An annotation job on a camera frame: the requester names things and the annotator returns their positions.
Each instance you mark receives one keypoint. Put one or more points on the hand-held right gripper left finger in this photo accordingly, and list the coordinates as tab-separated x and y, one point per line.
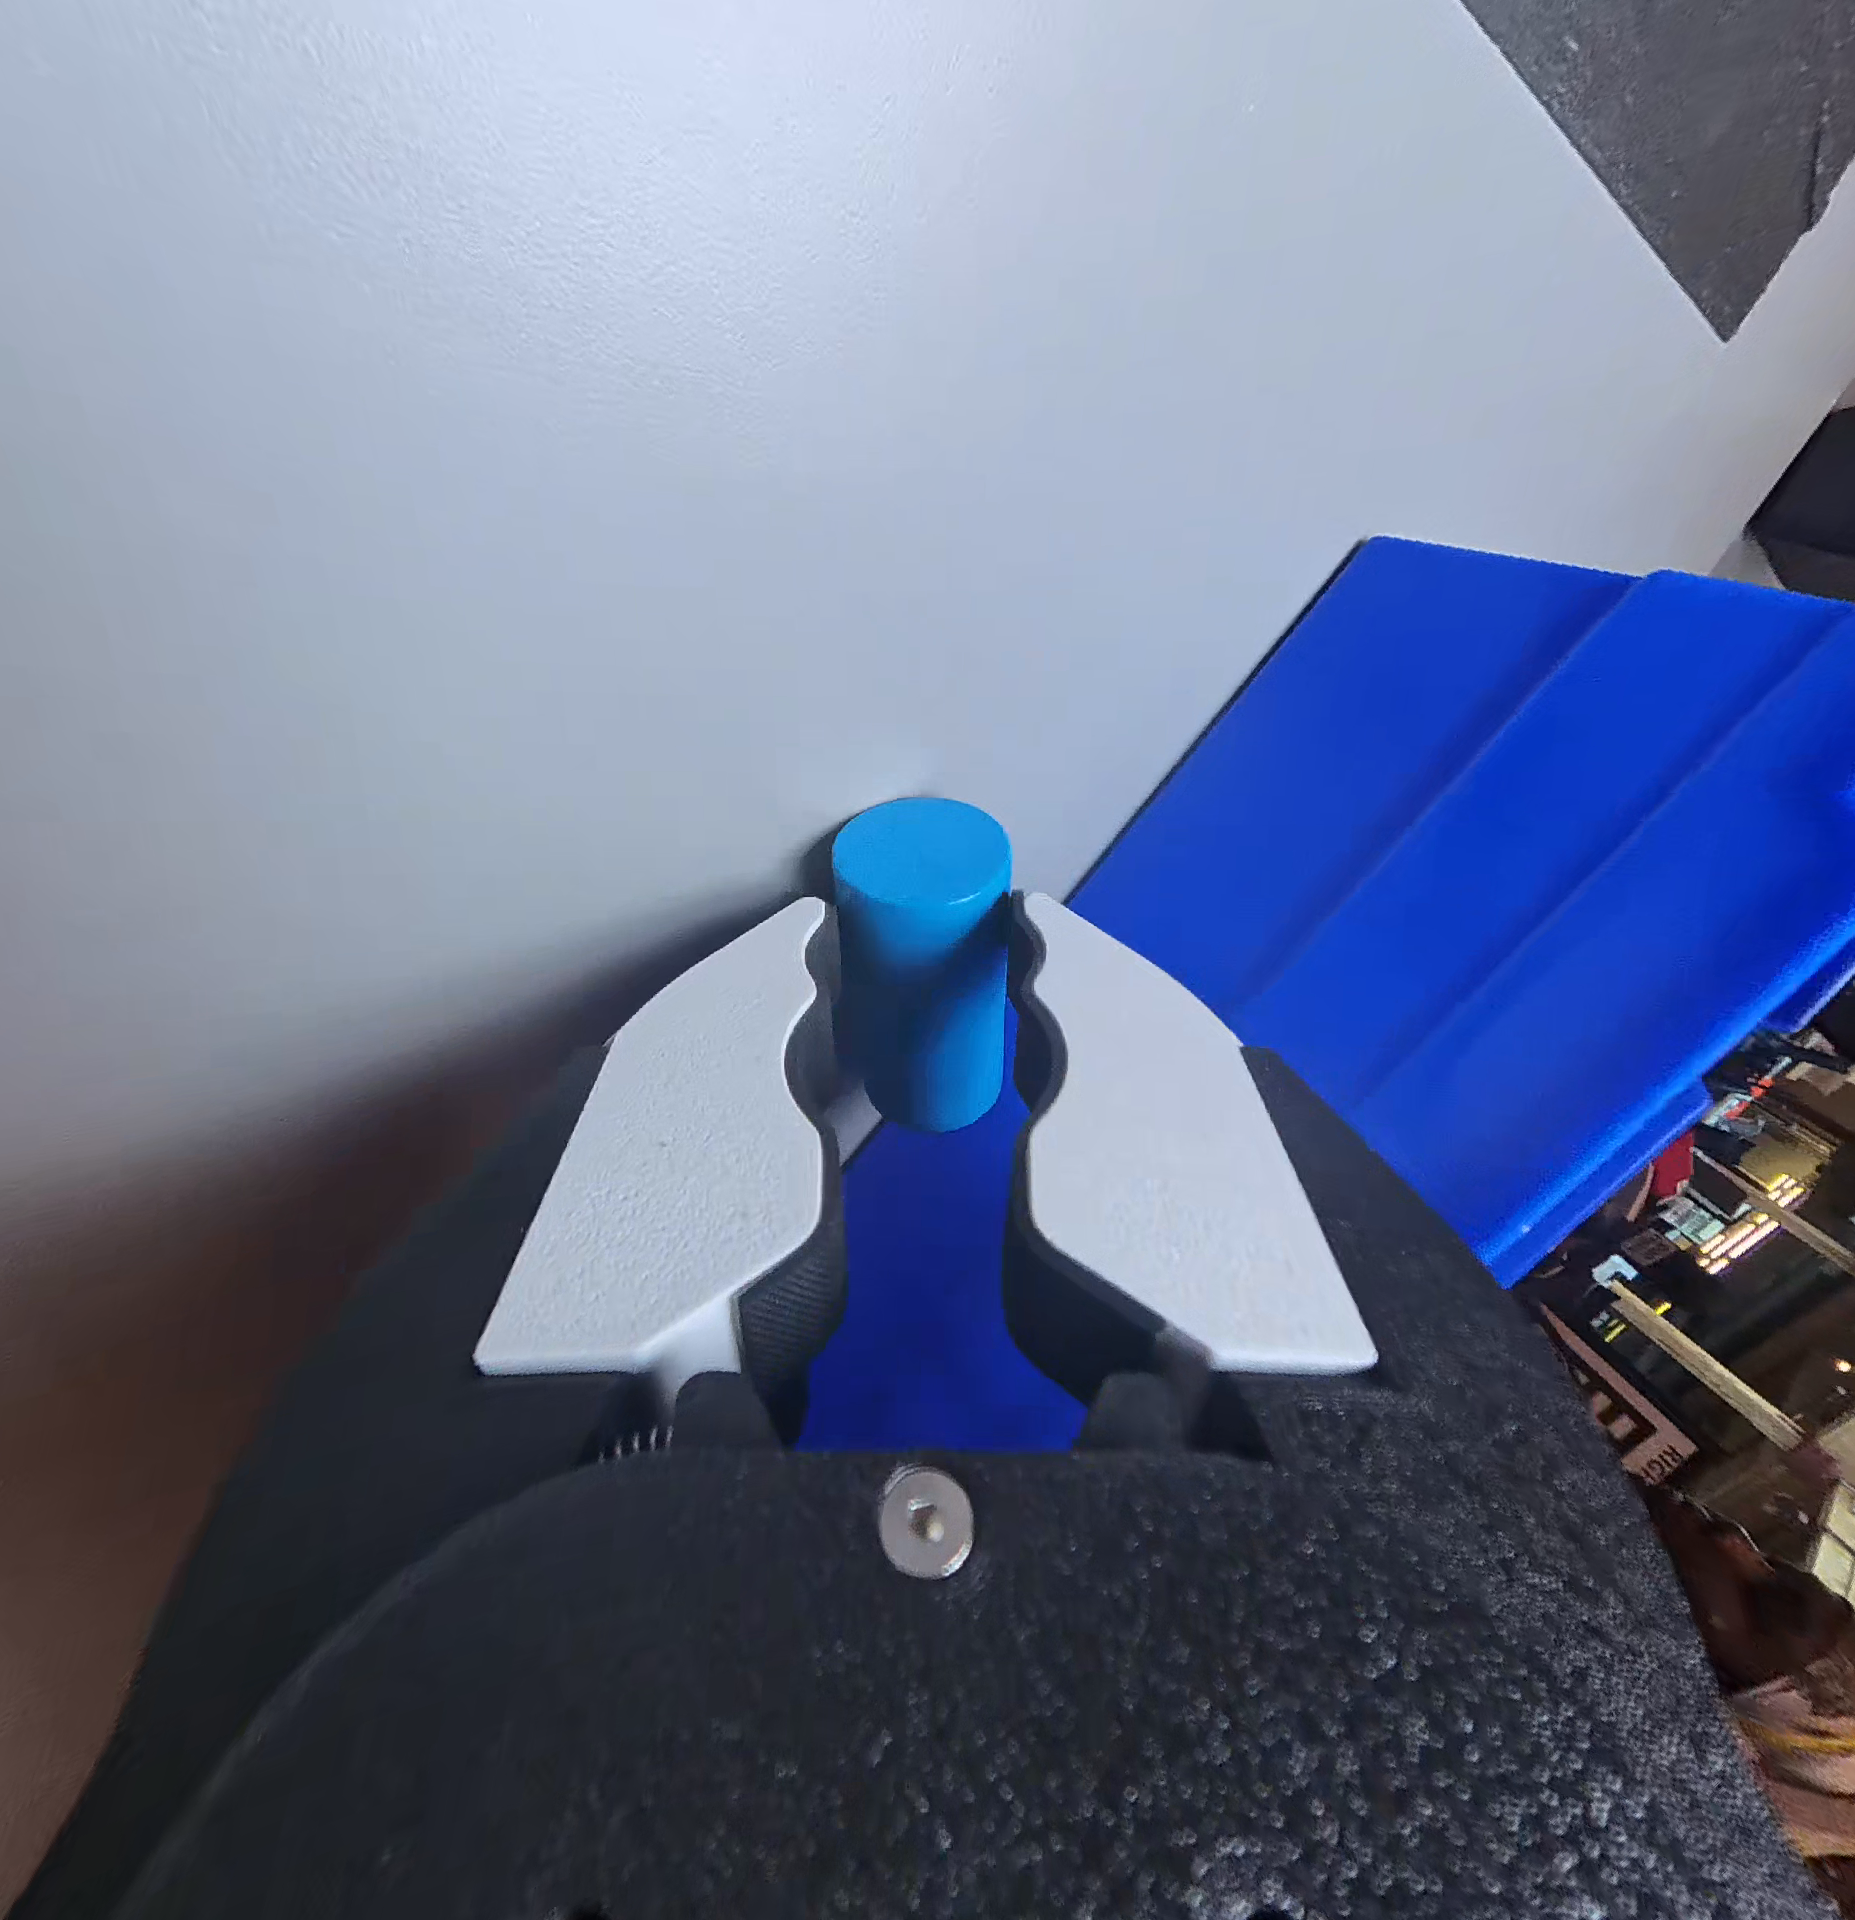
655	1186

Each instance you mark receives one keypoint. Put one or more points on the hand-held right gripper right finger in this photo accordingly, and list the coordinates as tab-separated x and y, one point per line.
1198	1186

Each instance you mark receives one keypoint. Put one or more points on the blue wooden cylinder block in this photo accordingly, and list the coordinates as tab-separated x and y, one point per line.
921	960

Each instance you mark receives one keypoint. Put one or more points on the blue plastic bin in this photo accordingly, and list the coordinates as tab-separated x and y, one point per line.
1467	898

